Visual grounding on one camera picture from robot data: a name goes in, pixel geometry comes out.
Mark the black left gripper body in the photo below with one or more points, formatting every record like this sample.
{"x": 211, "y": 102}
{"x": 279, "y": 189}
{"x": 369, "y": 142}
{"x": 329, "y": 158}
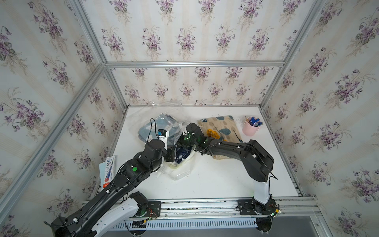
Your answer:
{"x": 155, "y": 164}

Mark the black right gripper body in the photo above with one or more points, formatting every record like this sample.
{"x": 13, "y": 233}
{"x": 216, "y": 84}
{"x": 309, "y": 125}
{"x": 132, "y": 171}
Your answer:
{"x": 185, "y": 140}

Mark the clear plastic vacuum bag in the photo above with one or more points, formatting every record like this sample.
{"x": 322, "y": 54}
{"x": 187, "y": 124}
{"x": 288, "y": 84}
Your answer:
{"x": 178, "y": 163}

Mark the beige blanket with orange pattern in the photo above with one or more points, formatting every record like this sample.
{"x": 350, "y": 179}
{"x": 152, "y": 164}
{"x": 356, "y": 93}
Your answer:
{"x": 221, "y": 138}

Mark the teal bear pattern blanket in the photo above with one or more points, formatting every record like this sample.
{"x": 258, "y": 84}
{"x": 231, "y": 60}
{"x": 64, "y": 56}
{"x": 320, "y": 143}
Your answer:
{"x": 166, "y": 122}

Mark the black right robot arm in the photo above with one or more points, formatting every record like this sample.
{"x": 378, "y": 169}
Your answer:
{"x": 256, "y": 160}

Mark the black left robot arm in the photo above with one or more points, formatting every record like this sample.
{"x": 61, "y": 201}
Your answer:
{"x": 115, "y": 202}

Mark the white label card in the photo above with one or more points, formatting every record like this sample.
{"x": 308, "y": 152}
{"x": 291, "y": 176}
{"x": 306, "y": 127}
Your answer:
{"x": 107, "y": 170}

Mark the pink cup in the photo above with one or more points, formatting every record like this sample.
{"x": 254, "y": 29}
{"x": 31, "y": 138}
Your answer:
{"x": 248, "y": 129}

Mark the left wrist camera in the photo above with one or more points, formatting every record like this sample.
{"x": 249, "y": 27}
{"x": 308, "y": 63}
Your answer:
{"x": 163, "y": 136}

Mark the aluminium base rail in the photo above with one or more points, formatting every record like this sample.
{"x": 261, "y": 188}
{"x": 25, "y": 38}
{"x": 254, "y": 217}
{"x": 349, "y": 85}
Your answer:
{"x": 208, "y": 208}

